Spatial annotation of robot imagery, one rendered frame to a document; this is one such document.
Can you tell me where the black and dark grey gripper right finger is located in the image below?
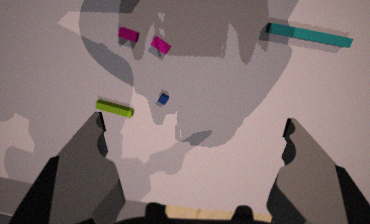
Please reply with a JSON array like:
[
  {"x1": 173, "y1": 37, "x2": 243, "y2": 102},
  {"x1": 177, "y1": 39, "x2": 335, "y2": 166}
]
[{"x1": 266, "y1": 118, "x2": 370, "y2": 224}]

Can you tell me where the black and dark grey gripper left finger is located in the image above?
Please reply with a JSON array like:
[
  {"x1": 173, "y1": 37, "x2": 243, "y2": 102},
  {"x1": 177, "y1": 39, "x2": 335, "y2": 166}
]
[{"x1": 9, "y1": 112, "x2": 125, "y2": 224}]

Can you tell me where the lime green rod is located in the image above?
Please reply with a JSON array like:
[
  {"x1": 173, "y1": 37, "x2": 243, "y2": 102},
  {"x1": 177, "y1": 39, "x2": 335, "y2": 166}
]
[{"x1": 96, "y1": 99, "x2": 134, "y2": 118}]

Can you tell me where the magenta rectangular block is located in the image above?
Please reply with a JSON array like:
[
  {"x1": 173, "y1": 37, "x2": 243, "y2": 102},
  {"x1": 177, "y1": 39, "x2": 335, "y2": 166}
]
[
  {"x1": 151, "y1": 36, "x2": 171, "y2": 54},
  {"x1": 118, "y1": 27, "x2": 140, "y2": 42}
]

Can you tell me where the turquoise rod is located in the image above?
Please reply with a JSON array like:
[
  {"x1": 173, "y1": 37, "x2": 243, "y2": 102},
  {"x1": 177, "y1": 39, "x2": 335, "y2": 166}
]
[{"x1": 265, "y1": 23, "x2": 353, "y2": 48}]

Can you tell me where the small blue block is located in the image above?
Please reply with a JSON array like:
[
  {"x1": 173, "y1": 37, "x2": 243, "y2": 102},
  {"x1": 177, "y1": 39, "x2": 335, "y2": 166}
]
[{"x1": 158, "y1": 93, "x2": 169, "y2": 105}]

